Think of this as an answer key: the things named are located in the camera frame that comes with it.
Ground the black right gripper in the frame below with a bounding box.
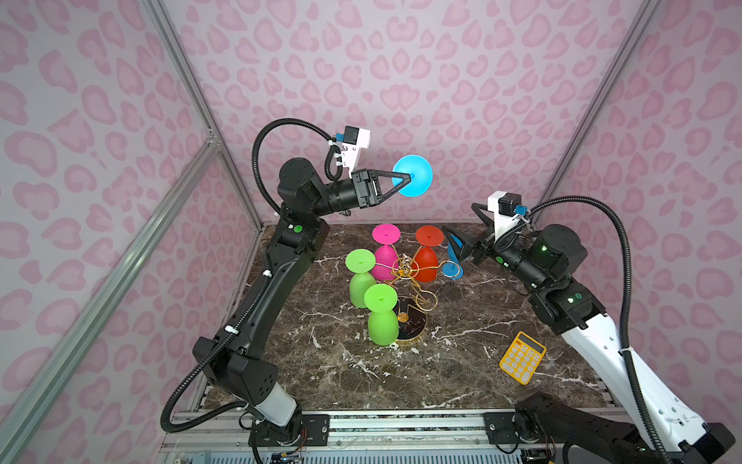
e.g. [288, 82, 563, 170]
[443, 202, 552, 292]

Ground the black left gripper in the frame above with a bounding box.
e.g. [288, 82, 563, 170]
[309, 173, 409, 223]

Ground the blue wine glass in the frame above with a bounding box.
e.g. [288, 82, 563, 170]
[441, 242, 465, 280]
[392, 155, 434, 197]

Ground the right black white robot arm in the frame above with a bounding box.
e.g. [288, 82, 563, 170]
[442, 195, 735, 463]

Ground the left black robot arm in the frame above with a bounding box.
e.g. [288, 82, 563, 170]
[184, 158, 421, 436]

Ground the red wine glass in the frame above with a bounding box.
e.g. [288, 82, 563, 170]
[414, 225, 444, 283]

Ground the rear lime green wine glass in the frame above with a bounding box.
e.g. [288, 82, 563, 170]
[345, 249, 377, 309]

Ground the lime green wine glass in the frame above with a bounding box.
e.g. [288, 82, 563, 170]
[345, 249, 377, 309]
[364, 284, 399, 346]

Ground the magenta wine glass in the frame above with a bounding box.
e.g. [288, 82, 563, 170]
[372, 223, 401, 281]

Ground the front lime green wine glass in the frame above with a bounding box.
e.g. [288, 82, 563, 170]
[364, 284, 399, 346]

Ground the yellow calculator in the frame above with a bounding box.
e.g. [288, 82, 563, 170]
[499, 332, 547, 386]

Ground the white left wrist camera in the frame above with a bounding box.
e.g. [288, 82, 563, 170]
[330, 126, 371, 172]

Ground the gold wire wine glass rack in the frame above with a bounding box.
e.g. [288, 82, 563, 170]
[379, 254, 464, 345]

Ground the left black corrugated cable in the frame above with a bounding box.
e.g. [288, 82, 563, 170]
[160, 117, 349, 434]

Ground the black corrugated cable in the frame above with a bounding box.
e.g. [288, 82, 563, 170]
[509, 195, 676, 464]
[160, 117, 349, 434]

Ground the right black corrugated cable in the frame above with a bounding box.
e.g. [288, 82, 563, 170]
[509, 195, 676, 464]

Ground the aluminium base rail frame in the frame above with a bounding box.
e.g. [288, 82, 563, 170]
[156, 409, 602, 463]

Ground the aluminium enclosure frame strut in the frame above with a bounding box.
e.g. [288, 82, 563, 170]
[1, 1, 257, 463]

